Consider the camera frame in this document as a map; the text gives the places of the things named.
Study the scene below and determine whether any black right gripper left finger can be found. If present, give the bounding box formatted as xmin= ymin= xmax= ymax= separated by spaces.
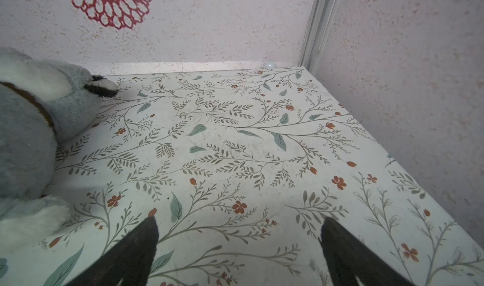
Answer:
xmin=67 ymin=217 xmax=159 ymax=286

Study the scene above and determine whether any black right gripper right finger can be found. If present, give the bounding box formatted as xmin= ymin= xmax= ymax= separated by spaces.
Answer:
xmin=320 ymin=218 xmax=412 ymax=286

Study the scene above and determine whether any grey white plush toy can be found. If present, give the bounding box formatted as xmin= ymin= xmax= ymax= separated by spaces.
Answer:
xmin=1 ymin=47 xmax=118 ymax=253

